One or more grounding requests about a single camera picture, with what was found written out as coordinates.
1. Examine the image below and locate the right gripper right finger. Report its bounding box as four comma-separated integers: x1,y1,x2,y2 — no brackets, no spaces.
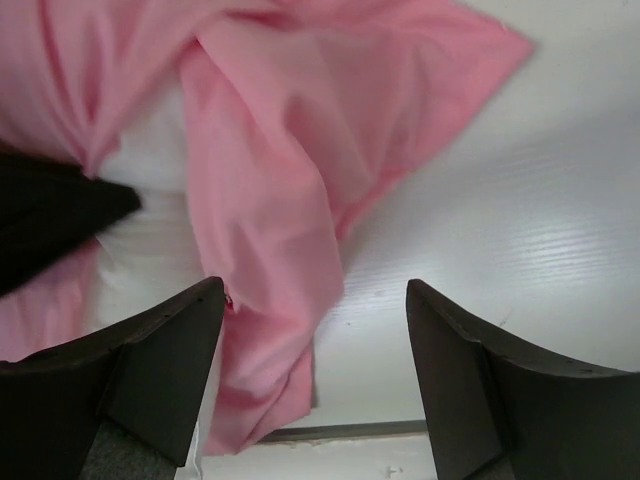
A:
406,279,639,479

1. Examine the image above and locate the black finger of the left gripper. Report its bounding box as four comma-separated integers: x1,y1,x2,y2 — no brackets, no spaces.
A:
1,152,142,295

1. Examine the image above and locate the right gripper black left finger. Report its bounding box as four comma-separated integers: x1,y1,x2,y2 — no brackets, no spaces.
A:
1,277,224,479

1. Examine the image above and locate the white pillow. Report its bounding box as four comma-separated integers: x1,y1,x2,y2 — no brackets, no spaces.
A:
87,87,205,330

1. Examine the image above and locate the pink pillowcase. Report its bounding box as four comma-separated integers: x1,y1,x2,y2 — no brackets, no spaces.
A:
1,1,533,455

